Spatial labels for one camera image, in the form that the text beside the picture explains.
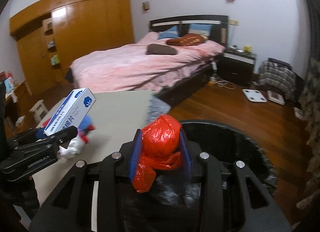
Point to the black bedside nightstand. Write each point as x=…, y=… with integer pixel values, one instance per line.
x=236, y=67

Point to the white tissue wad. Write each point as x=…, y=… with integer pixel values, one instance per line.
x=75, y=147

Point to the left wall lamp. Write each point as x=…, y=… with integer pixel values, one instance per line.
x=145, y=6

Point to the small white wooden stool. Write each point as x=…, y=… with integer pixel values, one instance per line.
x=39, y=111

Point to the black bed headboard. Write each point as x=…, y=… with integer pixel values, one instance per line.
x=218, y=32

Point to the blue pillow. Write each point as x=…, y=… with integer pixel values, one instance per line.
x=201, y=29
x=170, y=33

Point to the plaid cloth covered chair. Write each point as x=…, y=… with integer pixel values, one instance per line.
x=278, y=74

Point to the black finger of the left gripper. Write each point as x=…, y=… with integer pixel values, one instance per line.
x=64, y=137

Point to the left blue pillow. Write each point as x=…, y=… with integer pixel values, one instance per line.
x=170, y=33

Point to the blue plastic bag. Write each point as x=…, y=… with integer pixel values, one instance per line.
x=85, y=124

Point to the white blue medicine box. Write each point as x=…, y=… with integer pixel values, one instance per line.
x=72, y=111

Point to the white bathroom scale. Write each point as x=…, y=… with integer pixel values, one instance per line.
x=254, y=95

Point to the grey quilted table cover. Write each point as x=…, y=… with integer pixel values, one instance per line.
x=156, y=108

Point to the bed with pink cover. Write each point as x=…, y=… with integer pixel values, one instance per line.
x=129, y=67

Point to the red framed photo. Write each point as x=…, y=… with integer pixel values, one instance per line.
x=4, y=75

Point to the light blue electric kettle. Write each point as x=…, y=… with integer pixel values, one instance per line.
x=9, y=84

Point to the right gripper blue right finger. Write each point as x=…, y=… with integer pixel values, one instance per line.
x=185, y=156

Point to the red plastic bag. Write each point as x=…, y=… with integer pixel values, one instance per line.
x=160, y=141

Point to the brown dotted pillow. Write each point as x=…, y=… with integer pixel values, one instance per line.
x=191, y=39

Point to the red cloth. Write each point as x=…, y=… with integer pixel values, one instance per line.
x=46, y=122

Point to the wooden wardrobe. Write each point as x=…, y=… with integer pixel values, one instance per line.
x=51, y=34

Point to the yellow plush toy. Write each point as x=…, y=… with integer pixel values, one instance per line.
x=247, y=49

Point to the dark brown folded cloth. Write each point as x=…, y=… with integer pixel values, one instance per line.
x=156, y=49

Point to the right blue pillow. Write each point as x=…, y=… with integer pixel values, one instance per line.
x=201, y=29

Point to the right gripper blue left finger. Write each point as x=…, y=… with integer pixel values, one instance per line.
x=135, y=156

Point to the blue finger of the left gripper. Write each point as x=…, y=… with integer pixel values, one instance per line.
x=40, y=134

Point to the patterned dark curtain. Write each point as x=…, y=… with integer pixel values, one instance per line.
x=309, y=99

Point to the black lined trash bin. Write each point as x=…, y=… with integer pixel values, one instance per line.
x=231, y=188

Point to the wooden side desk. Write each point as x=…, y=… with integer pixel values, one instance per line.
x=16, y=110

